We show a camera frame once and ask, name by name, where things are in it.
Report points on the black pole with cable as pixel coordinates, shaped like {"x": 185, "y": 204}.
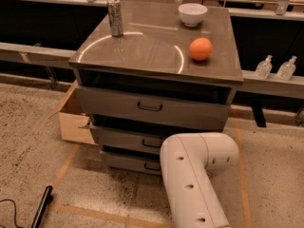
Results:
{"x": 46, "y": 199}

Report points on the grey drawer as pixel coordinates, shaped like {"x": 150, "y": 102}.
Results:
{"x": 152, "y": 109}
{"x": 147, "y": 139}
{"x": 131, "y": 163}

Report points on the left clear sanitizer bottle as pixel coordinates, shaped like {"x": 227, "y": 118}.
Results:
{"x": 264, "y": 68}

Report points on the silver metal can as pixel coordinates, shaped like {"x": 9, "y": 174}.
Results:
{"x": 115, "y": 17}

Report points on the grey top drawer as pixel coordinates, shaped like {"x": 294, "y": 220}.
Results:
{"x": 152, "y": 109}

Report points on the cardboard box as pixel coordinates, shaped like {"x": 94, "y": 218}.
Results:
{"x": 74, "y": 123}

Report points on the grey bottom drawer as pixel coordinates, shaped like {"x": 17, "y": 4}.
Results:
{"x": 131, "y": 163}

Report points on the white bowl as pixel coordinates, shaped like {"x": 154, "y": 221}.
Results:
{"x": 191, "y": 14}

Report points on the grey drawer cabinet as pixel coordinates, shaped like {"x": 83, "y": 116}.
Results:
{"x": 152, "y": 58}

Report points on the grey middle drawer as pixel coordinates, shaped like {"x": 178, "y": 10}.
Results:
{"x": 147, "y": 139}

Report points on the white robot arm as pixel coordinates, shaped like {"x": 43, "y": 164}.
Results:
{"x": 186, "y": 160}

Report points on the grey metal rail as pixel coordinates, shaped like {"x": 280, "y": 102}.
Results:
{"x": 54, "y": 57}

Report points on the orange fruit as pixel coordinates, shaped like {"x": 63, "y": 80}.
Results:
{"x": 200, "y": 49}

